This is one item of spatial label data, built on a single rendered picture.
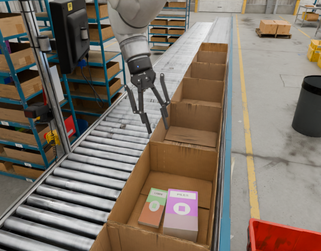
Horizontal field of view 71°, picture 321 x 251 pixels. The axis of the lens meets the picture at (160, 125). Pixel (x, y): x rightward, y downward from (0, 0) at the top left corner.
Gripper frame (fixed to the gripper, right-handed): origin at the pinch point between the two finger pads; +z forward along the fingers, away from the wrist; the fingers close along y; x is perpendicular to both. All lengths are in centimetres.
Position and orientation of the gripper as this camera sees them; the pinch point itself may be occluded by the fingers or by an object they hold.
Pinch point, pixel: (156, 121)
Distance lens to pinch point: 72.0
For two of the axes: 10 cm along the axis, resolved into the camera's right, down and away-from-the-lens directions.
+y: -9.5, 2.6, 1.6
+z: 2.7, 9.6, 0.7
